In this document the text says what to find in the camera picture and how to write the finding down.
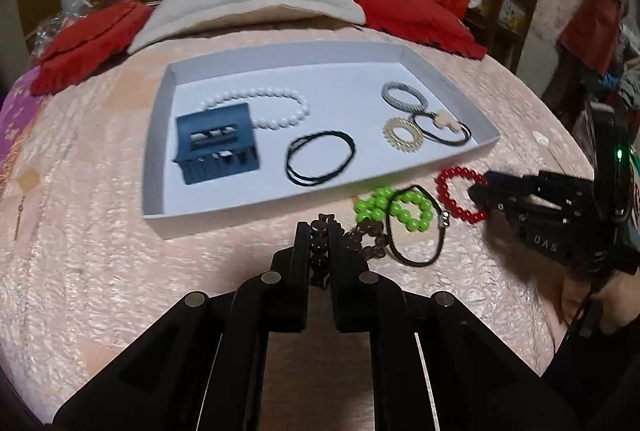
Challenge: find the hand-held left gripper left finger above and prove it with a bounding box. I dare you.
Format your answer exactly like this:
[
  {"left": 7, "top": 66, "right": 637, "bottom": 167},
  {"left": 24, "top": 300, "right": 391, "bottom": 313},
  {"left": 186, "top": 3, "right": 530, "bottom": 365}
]
[{"left": 52, "top": 221, "right": 313, "bottom": 431}]

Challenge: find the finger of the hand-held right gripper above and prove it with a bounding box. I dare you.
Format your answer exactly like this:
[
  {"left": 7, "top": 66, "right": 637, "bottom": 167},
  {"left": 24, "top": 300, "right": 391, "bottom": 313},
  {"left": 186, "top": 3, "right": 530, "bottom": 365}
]
[
  {"left": 483, "top": 170, "right": 545, "bottom": 198},
  {"left": 467, "top": 185, "right": 522, "bottom": 224}
]

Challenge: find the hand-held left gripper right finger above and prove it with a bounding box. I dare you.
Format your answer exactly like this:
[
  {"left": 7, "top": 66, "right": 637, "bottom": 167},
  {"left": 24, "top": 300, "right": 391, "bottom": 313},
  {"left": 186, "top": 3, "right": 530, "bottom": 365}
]
[{"left": 327, "top": 222, "right": 581, "bottom": 431}]

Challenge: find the brown bead bracelet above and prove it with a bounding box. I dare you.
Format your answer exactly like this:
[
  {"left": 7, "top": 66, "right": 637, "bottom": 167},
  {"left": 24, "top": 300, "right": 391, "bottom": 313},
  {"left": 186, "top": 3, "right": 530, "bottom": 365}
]
[{"left": 309, "top": 212, "right": 391, "bottom": 289}]

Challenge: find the red bead bracelet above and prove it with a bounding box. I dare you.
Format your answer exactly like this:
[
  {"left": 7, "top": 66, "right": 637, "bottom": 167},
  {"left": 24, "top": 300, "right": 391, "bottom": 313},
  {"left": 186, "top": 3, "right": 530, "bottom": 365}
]
[{"left": 434, "top": 166, "right": 491, "bottom": 226}]

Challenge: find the black hair tie beige flower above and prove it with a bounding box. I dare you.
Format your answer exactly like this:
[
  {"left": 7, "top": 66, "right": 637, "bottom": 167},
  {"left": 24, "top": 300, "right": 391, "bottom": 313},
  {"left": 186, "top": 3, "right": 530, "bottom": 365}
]
[{"left": 410, "top": 108, "right": 473, "bottom": 146}]

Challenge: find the black double-loop hair tie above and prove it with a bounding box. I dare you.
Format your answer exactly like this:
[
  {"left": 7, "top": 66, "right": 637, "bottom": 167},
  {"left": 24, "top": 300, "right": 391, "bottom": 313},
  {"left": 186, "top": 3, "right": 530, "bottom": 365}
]
[{"left": 285, "top": 130, "right": 357, "bottom": 187}]

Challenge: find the gold spiral hair tie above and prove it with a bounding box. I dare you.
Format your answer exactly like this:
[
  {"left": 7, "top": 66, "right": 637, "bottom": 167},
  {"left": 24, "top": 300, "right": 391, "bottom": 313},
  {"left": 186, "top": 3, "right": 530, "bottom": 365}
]
[{"left": 382, "top": 116, "right": 426, "bottom": 154}]

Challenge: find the blue hair claw clip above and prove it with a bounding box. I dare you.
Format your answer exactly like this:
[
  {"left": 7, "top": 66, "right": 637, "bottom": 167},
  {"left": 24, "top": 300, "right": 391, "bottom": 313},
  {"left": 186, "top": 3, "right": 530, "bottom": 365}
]
[{"left": 172, "top": 102, "right": 262, "bottom": 185}]

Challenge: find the grey woven hair tie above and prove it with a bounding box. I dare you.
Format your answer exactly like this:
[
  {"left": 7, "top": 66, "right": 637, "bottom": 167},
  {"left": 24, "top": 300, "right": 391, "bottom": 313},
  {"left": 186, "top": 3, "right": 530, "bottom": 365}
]
[{"left": 381, "top": 81, "right": 428, "bottom": 109}]

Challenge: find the white bead necklace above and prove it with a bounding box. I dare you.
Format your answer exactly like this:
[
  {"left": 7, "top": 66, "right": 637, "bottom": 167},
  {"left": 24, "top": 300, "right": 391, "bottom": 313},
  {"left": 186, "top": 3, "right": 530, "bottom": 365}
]
[{"left": 199, "top": 87, "right": 311, "bottom": 132}]

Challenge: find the white cardboard box tray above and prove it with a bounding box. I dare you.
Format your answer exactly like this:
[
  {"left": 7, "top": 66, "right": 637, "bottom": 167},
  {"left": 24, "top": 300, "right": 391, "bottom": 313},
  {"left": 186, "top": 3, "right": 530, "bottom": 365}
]
[{"left": 141, "top": 40, "right": 502, "bottom": 239}]

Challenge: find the person's right hand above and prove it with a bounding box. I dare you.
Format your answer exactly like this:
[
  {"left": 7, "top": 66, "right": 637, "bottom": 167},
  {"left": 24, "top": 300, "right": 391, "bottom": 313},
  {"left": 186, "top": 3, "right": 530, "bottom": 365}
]
[{"left": 561, "top": 271, "right": 640, "bottom": 336}]

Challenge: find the wooden shelf rack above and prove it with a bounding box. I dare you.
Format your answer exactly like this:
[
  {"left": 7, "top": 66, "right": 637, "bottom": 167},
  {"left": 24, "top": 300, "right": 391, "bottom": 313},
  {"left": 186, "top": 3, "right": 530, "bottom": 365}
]
[{"left": 460, "top": 0, "right": 543, "bottom": 87}]

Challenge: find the dark clothing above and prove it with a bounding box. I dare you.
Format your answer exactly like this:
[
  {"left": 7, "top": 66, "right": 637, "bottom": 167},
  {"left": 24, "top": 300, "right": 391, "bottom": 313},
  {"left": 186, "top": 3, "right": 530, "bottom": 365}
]
[{"left": 540, "top": 311, "right": 640, "bottom": 431}]

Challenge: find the red hanging cloth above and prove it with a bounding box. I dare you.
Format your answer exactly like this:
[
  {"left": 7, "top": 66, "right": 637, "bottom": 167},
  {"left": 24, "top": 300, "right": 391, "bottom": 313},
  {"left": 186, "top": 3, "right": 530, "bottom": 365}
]
[{"left": 557, "top": 0, "right": 626, "bottom": 74}]

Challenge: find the red plain pillow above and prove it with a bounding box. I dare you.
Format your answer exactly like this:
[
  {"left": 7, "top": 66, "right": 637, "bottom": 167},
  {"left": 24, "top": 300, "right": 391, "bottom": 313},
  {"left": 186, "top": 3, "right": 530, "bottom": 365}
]
[{"left": 341, "top": 0, "right": 488, "bottom": 61}]

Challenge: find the red fringed pillow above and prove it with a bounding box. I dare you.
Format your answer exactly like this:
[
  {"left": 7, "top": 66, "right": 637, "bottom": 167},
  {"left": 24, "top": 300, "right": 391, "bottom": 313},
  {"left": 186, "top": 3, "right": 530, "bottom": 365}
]
[{"left": 30, "top": 0, "right": 156, "bottom": 97}]

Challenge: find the purple patterned sheet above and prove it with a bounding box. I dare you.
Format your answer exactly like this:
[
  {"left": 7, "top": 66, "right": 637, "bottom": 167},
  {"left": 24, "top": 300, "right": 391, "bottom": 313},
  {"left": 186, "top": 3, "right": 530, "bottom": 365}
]
[{"left": 0, "top": 68, "right": 43, "bottom": 172}]

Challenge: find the clear plastic bag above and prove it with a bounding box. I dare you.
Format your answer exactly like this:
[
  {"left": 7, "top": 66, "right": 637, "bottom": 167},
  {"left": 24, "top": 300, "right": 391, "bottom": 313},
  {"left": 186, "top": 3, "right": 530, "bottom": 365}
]
[{"left": 32, "top": 8, "right": 83, "bottom": 49}]

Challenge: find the black hair tie metal clasp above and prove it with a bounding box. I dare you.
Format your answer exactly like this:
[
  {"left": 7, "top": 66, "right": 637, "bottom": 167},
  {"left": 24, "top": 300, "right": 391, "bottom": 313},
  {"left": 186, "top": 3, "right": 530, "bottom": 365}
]
[{"left": 386, "top": 184, "right": 451, "bottom": 268}]

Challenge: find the green bead bracelet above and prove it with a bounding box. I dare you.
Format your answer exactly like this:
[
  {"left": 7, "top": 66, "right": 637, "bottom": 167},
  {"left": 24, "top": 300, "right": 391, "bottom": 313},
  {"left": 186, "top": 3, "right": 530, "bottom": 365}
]
[{"left": 354, "top": 186, "right": 435, "bottom": 233}]

